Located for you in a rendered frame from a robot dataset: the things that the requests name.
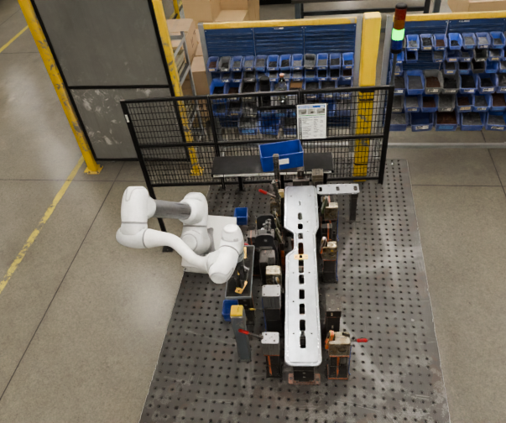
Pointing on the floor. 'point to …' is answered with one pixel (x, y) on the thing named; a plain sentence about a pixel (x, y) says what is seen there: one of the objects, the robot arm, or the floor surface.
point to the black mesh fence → (262, 134)
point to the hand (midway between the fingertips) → (240, 282)
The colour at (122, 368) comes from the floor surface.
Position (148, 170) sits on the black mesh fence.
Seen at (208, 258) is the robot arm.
